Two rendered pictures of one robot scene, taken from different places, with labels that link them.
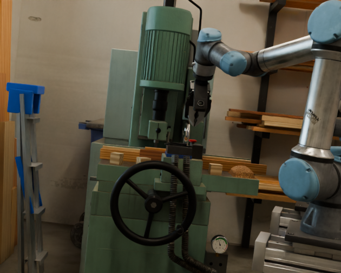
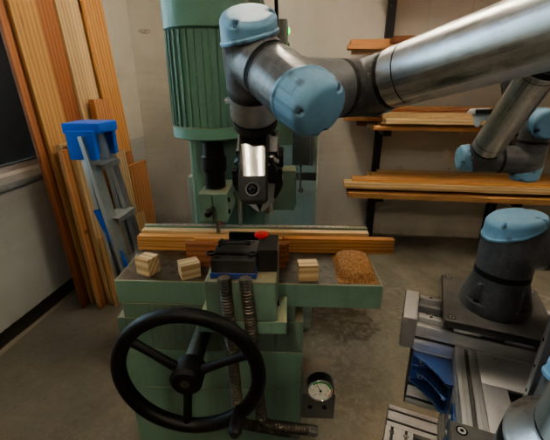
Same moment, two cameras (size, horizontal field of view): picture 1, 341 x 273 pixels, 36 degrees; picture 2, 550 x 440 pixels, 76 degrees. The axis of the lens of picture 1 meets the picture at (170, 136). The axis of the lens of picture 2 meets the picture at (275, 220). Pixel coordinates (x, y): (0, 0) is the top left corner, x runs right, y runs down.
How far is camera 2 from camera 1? 1.24 m
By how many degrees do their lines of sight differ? 18
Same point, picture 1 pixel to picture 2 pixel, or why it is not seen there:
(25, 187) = (112, 242)
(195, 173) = (265, 302)
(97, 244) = (143, 381)
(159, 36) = (182, 39)
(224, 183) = (324, 295)
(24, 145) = (99, 197)
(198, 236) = (289, 367)
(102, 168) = (123, 286)
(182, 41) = not seen: hidden behind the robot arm
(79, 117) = not seen: hidden behind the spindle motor
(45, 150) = (179, 162)
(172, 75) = (218, 113)
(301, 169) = not seen: outside the picture
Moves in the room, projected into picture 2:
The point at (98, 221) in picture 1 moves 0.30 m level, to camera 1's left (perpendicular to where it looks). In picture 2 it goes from (136, 355) to (24, 347)
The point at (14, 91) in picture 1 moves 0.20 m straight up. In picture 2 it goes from (72, 134) to (60, 81)
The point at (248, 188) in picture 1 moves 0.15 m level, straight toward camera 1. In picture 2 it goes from (364, 299) to (361, 344)
